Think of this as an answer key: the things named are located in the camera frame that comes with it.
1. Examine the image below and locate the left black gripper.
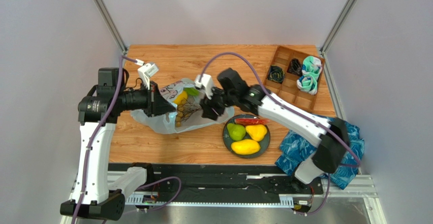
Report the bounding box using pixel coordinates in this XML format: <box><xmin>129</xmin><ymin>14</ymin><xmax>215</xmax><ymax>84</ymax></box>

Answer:
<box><xmin>116</xmin><ymin>81</ymin><xmax>175</xmax><ymax>117</ymax></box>

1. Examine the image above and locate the light blue plastic bag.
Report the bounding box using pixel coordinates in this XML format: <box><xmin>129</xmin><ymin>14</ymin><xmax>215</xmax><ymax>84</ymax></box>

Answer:
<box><xmin>130</xmin><ymin>78</ymin><xmax>234</xmax><ymax>134</ymax></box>

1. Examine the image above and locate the green fake pear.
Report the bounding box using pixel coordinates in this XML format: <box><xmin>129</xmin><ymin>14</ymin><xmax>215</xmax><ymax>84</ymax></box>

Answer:
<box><xmin>227</xmin><ymin>123</ymin><xmax>246</xmax><ymax>141</ymax></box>

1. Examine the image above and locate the yellow fake mango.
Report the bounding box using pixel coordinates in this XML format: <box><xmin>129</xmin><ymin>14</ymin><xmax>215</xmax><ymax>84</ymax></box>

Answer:
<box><xmin>231</xmin><ymin>139</ymin><xmax>261</xmax><ymax>155</ymax></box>

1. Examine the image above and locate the yellow fake pear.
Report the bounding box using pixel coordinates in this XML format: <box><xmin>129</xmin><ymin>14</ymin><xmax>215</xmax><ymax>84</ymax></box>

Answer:
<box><xmin>245</xmin><ymin>124</ymin><xmax>268</xmax><ymax>142</ymax></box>

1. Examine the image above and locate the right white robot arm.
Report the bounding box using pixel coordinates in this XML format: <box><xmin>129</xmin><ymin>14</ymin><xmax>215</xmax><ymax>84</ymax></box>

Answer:
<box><xmin>194</xmin><ymin>68</ymin><xmax>350</xmax><ymax>184</ymax></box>

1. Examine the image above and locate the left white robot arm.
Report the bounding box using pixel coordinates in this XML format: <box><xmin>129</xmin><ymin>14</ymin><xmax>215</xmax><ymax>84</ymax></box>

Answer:
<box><xmin>60</xmin><ymin>65</ymin><xmax>175</xmax><ymax>223</ymax></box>

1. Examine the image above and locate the yellow fake lemon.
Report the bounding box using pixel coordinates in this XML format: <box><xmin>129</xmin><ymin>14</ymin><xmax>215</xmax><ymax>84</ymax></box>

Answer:
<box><xmin>173</xmin><ymin>90</ymin><xmax>188</xmax><ymax>106</ymax></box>

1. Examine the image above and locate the green fake leaf fruit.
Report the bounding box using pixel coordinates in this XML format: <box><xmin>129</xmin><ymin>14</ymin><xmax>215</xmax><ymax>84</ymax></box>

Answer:
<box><xmin>183</xmin><ymin>87</ymin><xmax>200</xmax><ymax>97</ymax></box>

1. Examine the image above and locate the dark blue ceramic plate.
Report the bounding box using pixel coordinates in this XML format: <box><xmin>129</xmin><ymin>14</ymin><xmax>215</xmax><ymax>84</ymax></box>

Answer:
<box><xmin>222</xmin><ymin>114</ymin><xmax>271</xmax><ymax>158</ymax></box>

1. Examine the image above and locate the dark rolled sock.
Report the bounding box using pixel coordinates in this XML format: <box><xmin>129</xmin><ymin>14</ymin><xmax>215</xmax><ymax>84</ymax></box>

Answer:
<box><xmin>267</xmin><ymin>65</ymin><xmax>285</xmax><ymax>84</ymax></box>

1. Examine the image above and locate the wooden compartment tray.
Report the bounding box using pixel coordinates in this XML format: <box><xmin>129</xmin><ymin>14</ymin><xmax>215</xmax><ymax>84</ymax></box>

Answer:
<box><xmin>262</xmin><ymin>45</ymin><xmax>325</xmax><ymax>113</ymax></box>

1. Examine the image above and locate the blue patterned cloth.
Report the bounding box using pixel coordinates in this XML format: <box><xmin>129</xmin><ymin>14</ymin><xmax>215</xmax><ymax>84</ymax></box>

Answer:
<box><xmin>275</xmin><ymin>117</ymin><xmax>364</xmax><ymax>189</ymax></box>

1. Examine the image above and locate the black rolled sock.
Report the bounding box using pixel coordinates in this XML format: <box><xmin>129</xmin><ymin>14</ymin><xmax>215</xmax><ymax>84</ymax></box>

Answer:
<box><xmin>287</xmin><ymin>58</ymin><xmax>302</xmax><ymax>77</ymax></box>

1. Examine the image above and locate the teal white rolled sock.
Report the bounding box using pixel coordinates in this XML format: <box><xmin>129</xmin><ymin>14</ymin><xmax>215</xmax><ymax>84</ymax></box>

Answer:
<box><xmin>301</xmin><ymin>56</ymin><xmax>323</xmax><ymax>80</ymax></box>

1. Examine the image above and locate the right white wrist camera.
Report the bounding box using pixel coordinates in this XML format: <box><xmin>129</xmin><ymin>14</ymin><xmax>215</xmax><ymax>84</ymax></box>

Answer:
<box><xmin>194</xmin><ymin>74</ymin><xmax>215</xmax><ymax>99</ymax></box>

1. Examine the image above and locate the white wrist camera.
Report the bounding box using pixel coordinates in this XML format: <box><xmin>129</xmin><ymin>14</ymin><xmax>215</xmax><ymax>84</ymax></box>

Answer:
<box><xmin>135</xmin><ymin>59</ymin><xmax>159</xmax><ymax>89</ymax></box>
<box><xmin>194</xmin><ymin>74</ymin><xmax>215</xmax><ymax>99</ymax></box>

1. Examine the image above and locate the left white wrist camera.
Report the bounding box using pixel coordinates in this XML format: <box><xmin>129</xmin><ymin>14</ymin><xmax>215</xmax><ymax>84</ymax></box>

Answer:
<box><xmin>135</xmin><ymin>59</ymin><xmax>159</xmax><ymax>89</ymax></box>

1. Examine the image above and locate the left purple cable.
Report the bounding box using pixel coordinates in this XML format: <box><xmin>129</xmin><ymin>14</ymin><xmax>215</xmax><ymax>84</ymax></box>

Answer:
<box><xmin>70</xmin><ymin>55</ymin><xmax>182</xmax><ymax>224</ymax></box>

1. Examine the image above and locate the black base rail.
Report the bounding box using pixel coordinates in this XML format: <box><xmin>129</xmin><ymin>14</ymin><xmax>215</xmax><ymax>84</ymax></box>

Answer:
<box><xmin>142</xmin><ymin>164</ymin><xmax>326</xmax><ymax>204</ymax></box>

